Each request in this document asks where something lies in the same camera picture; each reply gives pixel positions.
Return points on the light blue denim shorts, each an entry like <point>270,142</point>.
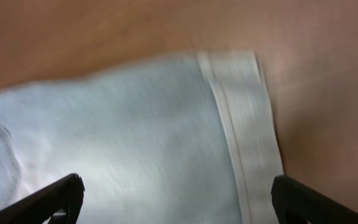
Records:
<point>179,139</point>

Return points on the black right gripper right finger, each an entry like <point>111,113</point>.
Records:
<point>295,202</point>

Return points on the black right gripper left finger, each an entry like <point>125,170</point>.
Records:
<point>59,202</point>

